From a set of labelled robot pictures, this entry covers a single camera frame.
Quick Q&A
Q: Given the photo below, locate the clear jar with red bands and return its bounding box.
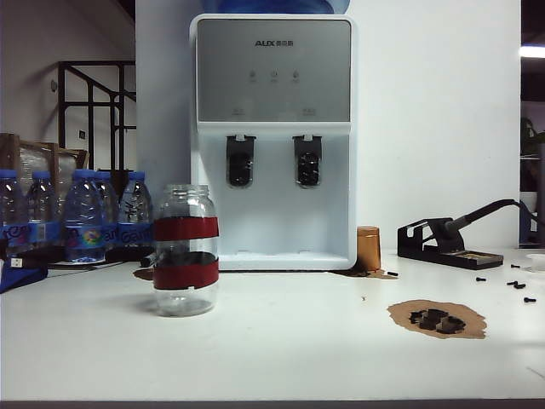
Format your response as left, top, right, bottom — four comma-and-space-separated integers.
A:
152, 183, 221, 318

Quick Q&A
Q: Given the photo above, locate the dark dispenser tap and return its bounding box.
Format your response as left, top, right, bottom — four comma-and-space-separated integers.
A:
292, 134, 324, 189
225, 134, 258, 188

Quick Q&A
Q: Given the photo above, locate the white AUX water dispenser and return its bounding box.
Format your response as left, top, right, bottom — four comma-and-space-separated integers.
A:
189, 13, 359, 273

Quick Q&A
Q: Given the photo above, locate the clear water bottle blue cap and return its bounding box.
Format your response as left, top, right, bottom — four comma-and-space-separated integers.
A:
0, 168, 27, 249
26, 170, 60, 247
118, 170, 155, 249
63, 169, 106, 263

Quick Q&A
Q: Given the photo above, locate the blue water jug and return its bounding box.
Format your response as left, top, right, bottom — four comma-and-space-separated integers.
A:
199, 0, 353, 14

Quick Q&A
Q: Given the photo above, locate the amber cylindrical cap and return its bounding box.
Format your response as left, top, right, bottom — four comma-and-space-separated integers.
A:
356, 225, 382, 273

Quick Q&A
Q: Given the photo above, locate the black soldering iron stand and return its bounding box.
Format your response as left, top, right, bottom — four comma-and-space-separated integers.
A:
397, 217, 505, 270

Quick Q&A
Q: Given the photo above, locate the black metal stair railing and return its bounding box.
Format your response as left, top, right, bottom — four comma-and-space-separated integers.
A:
58, 60, 137, 171

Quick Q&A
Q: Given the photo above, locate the large black box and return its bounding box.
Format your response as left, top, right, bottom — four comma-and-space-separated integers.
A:
16, 246, 65, 269

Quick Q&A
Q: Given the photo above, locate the blue cloth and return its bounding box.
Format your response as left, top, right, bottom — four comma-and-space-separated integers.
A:
0, 263, 50, 295

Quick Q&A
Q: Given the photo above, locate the green potted plant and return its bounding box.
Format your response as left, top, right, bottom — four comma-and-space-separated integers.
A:
519, 117, 545, 157

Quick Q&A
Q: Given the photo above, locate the black soldering iron with cable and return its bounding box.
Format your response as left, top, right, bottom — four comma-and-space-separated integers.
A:
434, 198, 542, 246

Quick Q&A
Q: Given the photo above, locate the wooden frame with bubble wrap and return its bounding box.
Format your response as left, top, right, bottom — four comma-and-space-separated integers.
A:
0, 132, 90, 182

